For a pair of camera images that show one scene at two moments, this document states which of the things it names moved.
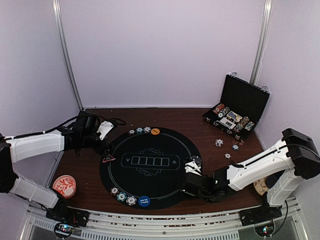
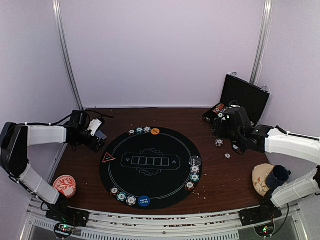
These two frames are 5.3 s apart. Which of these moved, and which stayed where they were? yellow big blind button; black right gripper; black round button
Moved: black right gripper
Stayed: black round button; yellow big blind button
